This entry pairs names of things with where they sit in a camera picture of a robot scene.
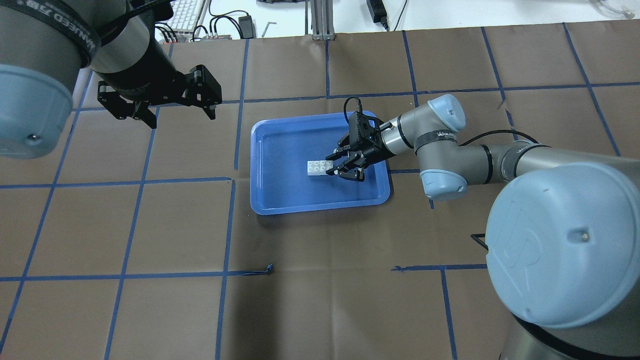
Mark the white block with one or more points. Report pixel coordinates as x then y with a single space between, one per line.
328 167
314 168

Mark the blue plastic tray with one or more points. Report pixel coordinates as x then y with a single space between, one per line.
288 168

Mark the white keyboard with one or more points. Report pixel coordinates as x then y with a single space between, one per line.
187 14

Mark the black power adapter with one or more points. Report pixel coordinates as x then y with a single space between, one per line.
246 26

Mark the brown paper mat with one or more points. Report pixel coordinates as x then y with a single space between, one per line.
67 219

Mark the aluminium frame post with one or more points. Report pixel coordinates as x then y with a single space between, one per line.
320 19

